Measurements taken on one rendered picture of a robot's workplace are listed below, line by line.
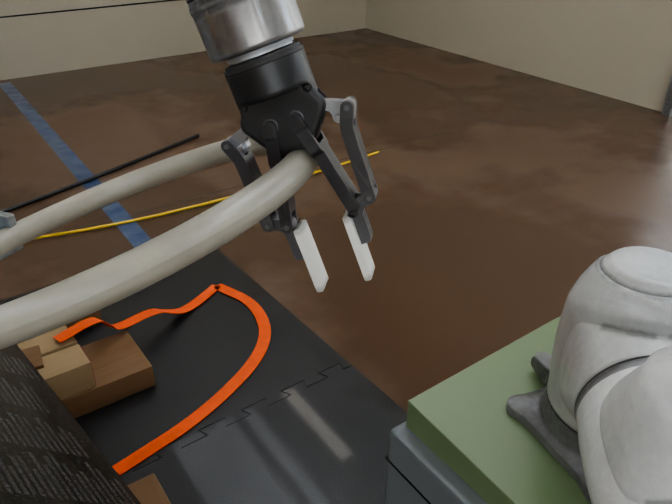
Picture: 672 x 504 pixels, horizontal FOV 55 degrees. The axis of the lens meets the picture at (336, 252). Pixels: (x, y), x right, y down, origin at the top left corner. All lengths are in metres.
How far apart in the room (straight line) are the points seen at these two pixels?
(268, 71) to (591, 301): 0.43
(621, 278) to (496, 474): 0.29
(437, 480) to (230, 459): 1.16
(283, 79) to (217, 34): 0.06
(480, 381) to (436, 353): 1.41
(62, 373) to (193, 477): 0.51
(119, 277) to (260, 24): 0.24
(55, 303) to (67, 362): 1.69
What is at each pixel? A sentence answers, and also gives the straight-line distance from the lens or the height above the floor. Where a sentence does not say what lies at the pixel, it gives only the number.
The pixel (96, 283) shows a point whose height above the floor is 1.24.
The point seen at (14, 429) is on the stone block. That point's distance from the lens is 1.21.
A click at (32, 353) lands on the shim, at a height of 0.21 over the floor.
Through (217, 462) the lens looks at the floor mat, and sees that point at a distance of 2.01.
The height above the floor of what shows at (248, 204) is 1.27.
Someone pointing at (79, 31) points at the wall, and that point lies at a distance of 6.35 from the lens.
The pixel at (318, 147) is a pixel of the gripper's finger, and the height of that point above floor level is 1.28.
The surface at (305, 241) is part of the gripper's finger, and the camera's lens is 0.64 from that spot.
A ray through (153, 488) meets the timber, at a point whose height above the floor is 0.14.
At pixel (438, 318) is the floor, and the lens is 2.57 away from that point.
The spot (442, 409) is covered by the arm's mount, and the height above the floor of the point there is 0.85.
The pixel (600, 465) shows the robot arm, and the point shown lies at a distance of 0.69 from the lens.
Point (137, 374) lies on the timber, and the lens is 2.24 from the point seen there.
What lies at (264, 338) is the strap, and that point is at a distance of 2.42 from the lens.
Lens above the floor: 1.49
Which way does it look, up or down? 30 degrees down
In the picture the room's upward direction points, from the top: straight up
